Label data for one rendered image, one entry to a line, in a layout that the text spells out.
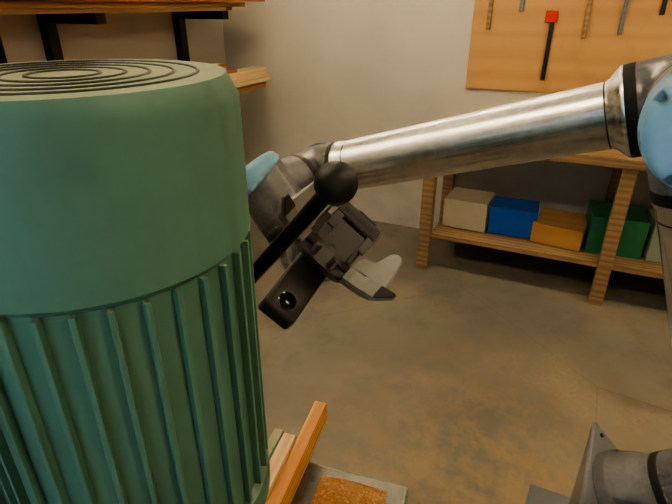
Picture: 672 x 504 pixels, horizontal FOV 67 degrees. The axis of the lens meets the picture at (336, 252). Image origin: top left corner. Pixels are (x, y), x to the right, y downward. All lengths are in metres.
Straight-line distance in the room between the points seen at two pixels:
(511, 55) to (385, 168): 2.72
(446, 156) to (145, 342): 0.58
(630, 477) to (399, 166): 0.65
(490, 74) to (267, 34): 1.66
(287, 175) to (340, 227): 0.23
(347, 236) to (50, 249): 0.41
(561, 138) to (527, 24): 2.76
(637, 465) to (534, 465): 1.13
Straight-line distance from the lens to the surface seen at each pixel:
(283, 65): 4.06
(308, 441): 0.82
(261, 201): 0.78
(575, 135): 0.72
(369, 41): 3.74
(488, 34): 3.50
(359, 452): 2.08
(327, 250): 0.59
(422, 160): 0.78
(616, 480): 1.05
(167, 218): 0.24
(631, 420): 2.50
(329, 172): 0.38
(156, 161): 0.23
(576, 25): 3.45
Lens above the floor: 1.54
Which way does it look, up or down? 26 degrees down
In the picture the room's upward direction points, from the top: straight up
